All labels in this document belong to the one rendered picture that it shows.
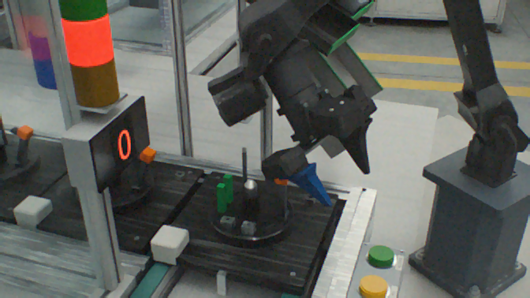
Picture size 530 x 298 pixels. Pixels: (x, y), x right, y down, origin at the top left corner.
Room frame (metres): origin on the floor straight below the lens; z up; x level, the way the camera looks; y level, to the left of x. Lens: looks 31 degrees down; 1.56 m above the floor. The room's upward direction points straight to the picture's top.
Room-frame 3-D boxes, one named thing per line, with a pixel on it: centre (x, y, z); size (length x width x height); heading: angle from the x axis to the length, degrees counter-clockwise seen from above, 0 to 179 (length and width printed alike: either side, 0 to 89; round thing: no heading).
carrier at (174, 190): (0.84, 0.27, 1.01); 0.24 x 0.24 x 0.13; 72
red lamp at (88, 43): (0.62, 0.20, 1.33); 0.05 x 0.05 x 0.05
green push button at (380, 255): (0.68, -0.17, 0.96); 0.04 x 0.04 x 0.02
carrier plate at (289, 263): (0.76, 0.03, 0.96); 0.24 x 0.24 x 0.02; 72
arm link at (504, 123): (0.76, -0.34, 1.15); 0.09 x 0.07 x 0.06; 7
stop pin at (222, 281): (0.64, 0.06, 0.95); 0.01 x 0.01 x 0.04; 72
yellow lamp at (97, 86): (0.62, 0.20, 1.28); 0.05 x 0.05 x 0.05
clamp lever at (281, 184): (0.74, -0.02, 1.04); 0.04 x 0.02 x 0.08; 72
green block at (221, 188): (0.76, 0.07, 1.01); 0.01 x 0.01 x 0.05; 72
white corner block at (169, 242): (0.70, 0.15, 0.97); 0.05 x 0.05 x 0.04; 72
